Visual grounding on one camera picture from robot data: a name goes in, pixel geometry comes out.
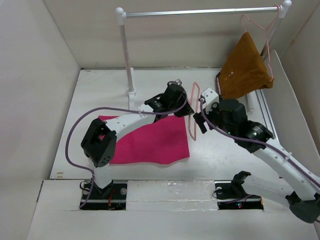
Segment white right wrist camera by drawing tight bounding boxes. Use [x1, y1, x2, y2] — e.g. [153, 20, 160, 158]
[200, 87, 220, 114]

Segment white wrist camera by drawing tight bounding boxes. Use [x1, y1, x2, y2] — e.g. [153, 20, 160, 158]
[200, 87, 220, 114]
[175, 79, 182, 85]

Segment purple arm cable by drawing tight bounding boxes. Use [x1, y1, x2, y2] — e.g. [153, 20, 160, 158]
[65, 81, 188, 208]
[198, 97, 320, 191]

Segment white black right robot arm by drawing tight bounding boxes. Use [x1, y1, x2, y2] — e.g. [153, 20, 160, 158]
[193, 97, 320, 224]

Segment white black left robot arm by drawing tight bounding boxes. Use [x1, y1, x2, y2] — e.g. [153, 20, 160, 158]
[80, 81, 194, 199]

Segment white clothes rack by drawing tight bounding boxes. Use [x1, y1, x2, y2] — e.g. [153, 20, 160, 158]
[115, 0, 292, 110]

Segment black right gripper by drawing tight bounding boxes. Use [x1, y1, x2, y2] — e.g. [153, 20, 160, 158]
[193, 100, 236, 137]

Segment aluminium side rail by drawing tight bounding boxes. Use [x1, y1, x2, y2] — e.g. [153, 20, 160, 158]
[255, 89, 279, 141]

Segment brown trousers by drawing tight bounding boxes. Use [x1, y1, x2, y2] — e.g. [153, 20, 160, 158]
[215, 32, 274, 100]

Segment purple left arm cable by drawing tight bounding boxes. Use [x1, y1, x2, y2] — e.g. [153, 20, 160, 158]
[65, 81, 188, 208]

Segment pink hanger with brown trousers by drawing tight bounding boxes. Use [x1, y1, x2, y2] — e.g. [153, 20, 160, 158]
[240, 5, 281, 83]

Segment pink trousers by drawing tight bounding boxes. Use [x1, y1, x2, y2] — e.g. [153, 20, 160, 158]
[110, 116, 190, 165]

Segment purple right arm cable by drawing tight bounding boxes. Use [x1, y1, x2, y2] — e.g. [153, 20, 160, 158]
[198, 97, 320, 191]

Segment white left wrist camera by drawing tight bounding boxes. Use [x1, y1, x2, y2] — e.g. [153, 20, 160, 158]
[175, 79, 182, 85]

